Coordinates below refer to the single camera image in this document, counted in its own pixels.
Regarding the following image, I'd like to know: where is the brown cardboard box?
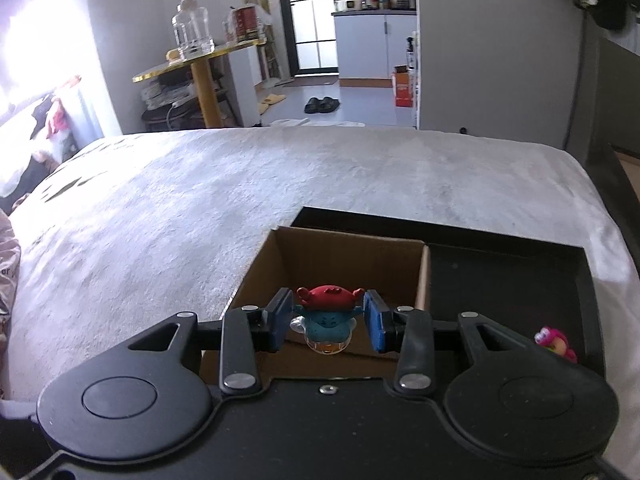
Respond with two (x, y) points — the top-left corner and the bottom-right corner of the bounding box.
(200, 226), (432, 393)

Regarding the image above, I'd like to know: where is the white fleece blanket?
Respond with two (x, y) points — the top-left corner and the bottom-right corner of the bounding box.
(0, 126), (640, 461)

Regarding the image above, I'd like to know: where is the orange cardboard box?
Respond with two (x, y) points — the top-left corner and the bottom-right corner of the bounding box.
(391, 65), (416, 107)

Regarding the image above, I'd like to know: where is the black wall cable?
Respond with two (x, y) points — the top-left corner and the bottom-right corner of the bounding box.
(564, 10), (590, 151)

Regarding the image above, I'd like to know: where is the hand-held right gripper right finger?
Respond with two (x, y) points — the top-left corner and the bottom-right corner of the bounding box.
(362, 289), (539, 396)

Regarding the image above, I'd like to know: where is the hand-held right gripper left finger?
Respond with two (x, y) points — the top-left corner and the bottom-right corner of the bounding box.
(116, 287), (296, 396)

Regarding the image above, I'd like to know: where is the red and blue toy figure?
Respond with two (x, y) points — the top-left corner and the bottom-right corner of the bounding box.
(292, 285), (365, 356)

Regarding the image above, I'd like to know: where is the red and pink cloth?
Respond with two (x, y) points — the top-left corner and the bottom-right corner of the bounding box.
(44, 75), (82, 137)

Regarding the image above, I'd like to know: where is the gold round table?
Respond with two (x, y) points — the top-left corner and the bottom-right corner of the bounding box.
(132, 39), (268, 129)

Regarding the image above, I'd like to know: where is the white kitchen cabinet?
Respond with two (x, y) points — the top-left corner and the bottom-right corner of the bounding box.
(332, 10), (417, 80)

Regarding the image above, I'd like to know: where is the black framed glass door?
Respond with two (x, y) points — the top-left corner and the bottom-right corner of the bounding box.
(280, 0), (343, 77)

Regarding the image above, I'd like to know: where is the pink toy figure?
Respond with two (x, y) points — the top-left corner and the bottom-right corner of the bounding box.
(533, 326), (579, 364)

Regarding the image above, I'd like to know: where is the red tin box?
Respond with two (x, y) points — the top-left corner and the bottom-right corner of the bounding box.
(229, 5), (267, 43)

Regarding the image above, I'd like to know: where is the clear glass jar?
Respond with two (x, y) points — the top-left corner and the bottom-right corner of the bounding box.
(172, 0), (216, 60)

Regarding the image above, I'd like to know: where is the black tray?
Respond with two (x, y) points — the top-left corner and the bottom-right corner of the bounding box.
(290, 206), (608, 386)

